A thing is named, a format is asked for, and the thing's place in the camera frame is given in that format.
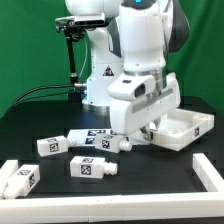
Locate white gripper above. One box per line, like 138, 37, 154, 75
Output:
110, 73, 180, 141

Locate white square table top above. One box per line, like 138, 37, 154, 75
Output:
141, 109, 214, 151

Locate black camera on stand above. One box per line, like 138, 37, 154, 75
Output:
55, 13, 108, 94

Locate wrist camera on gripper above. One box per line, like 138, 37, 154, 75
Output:
108, 74, 155, 101

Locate white tag sheet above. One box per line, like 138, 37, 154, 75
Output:
65, 128, 151, 147

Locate black cables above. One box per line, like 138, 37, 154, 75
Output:
11, 83, 88, 109

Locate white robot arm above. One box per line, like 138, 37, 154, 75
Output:
65, 0, 189, 136

